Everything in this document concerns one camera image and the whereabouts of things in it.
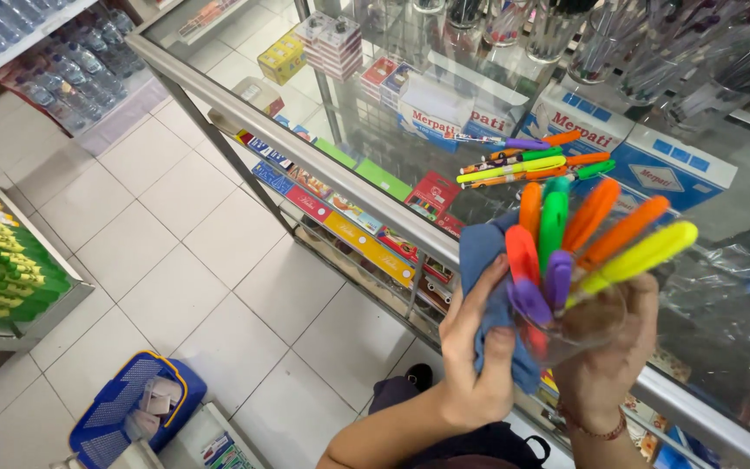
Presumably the person's right hand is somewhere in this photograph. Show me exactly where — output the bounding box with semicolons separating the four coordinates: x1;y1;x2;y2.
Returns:
553;273;660;432

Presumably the person's left hand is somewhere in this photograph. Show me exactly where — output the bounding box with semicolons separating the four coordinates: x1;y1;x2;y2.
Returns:
439;254;517;433

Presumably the clear glass cup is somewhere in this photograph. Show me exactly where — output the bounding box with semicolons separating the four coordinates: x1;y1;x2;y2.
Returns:
510;277;630;367

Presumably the blue cleaning cloth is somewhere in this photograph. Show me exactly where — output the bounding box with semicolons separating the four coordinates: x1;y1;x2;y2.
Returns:
457;211;543;396

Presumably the bunch of coloured highlighters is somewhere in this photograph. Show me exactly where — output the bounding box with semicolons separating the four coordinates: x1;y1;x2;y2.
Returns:
504;176;700;328

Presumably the clear plastic wrapping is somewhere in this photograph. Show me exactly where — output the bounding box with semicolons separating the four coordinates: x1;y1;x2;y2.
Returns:
656;240;750;419

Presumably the loose heap of marker pens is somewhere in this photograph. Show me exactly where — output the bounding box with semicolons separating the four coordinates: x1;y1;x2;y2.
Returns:
456;129;617;191

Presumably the person's dark clothing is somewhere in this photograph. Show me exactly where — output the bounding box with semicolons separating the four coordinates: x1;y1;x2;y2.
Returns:
368;376;552;469

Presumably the black shoe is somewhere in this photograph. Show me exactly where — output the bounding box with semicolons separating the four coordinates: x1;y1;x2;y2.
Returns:
404;363;435;394

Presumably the row of glass pen cups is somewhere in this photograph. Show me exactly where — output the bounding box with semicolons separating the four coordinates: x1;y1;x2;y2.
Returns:
408;0;750;131

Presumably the glass display counter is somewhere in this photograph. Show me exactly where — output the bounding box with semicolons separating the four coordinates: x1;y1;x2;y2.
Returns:
125;0;750;469

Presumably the blue plastic basket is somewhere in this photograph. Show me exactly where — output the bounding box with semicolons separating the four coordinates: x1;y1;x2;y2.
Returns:
68;350;208;469

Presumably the shelf of water bottles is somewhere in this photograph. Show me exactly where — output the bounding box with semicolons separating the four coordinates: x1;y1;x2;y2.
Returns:
0;0;169;157

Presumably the shelf of green bottles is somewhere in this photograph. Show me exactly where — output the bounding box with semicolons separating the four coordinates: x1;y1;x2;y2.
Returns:
0;182;96;406

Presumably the red bead bracelet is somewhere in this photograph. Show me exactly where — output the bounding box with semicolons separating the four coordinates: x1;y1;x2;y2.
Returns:
556;402;629;442

